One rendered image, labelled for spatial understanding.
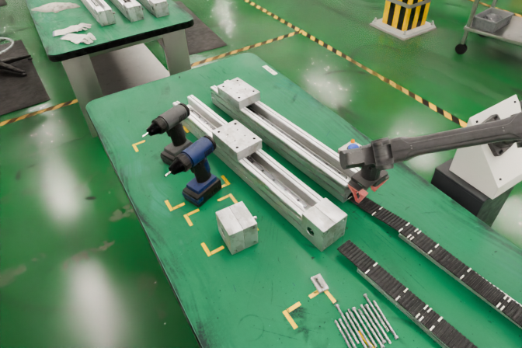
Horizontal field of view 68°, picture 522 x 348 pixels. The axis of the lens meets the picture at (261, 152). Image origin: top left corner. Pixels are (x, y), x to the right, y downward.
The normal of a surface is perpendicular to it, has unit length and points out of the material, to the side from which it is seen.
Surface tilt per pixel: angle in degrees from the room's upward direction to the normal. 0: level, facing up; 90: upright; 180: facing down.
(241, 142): 0
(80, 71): 90
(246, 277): 0
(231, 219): 0
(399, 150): 64
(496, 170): 46
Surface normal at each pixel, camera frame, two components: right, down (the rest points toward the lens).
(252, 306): -0.04, -0.76
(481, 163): -0.85, 0.37
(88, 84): 0.52, 0.55
